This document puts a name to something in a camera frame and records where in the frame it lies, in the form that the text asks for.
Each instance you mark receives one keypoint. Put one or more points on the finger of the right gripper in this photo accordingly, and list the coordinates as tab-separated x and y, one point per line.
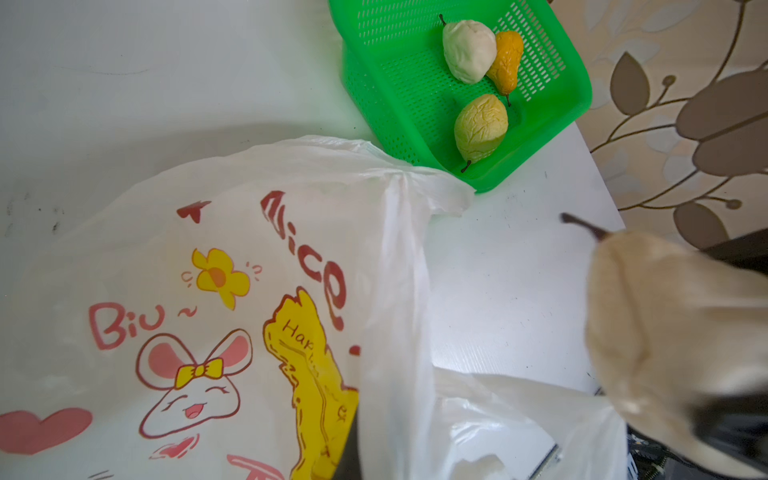
737	427
748	252

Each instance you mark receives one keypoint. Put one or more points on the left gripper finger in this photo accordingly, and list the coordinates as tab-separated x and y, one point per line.
349	466

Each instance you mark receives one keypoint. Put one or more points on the orange pear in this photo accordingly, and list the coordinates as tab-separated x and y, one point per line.
504	70
668	330

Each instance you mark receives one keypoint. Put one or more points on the printed white plastic bag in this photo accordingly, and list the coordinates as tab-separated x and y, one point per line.
252	317

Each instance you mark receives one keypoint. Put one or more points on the yellow-green pear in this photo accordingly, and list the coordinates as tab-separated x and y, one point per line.
480	129

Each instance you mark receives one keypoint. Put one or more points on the white pear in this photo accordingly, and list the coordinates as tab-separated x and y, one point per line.
470	49

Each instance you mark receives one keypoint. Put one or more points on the green plastic basket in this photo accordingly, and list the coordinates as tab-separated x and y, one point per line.
394	70

